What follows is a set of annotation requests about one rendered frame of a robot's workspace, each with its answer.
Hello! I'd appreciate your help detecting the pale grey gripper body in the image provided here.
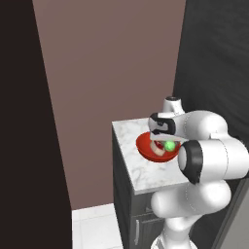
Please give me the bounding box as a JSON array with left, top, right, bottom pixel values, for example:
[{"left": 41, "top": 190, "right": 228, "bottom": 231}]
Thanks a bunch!
[{"left": 149, "top": 130, "right": 190, "bottom": 144}]

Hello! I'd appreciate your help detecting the red bowl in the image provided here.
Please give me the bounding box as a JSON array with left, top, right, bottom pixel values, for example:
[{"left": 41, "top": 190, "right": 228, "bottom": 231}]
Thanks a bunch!
[{"left": 135, "top": 131, "right": 183, "bottom": 163}]

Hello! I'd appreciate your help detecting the dark counter cabinet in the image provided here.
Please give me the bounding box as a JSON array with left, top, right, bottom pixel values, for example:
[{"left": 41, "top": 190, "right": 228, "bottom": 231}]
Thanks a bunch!
[{"left": 111, "top": 124, "right": 196, "bottom": 249}]

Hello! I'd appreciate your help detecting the small green ball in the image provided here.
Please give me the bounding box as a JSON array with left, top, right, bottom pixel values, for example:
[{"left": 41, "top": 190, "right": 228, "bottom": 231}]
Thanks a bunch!
[{"left": 163, "top": 141, "right": 176, "bottom": 153}]

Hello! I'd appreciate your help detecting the beige food piece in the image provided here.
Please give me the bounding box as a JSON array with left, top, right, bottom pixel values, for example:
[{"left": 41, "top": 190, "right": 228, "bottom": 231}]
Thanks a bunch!
[{"left": 152, "top": 144, "right": 167, "bottom": 156}]

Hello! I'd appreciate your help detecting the dark drawer front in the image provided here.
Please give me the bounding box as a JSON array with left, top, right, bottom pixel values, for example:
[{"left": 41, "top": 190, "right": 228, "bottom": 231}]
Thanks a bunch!
[{"left": 131, "top": 194, "right": 158, "bottom": 217}]

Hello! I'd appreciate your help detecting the dark fridge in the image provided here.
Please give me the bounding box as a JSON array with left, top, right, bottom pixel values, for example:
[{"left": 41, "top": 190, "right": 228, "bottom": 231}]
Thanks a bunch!
[{"left": 172, "top": 0, "right": 249, "bottom": 249}]

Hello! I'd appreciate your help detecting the dark cabinet door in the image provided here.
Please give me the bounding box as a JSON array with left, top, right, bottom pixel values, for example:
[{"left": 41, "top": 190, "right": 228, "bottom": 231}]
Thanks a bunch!
[{"left": 131, "top": 215, "right": 169, "bottom": 249}]

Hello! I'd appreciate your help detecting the dark tall panel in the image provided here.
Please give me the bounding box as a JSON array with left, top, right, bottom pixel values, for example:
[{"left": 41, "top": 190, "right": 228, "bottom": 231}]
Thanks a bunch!
[{"left": 0, "top": 0, "right": 73, "bottom": 249}]

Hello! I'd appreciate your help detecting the silver cabinet door handle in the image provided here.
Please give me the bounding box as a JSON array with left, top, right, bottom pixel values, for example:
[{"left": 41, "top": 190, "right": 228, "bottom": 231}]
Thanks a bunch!
[{"left": 134, "top": 219, "right": 141, "bottom": 246}]

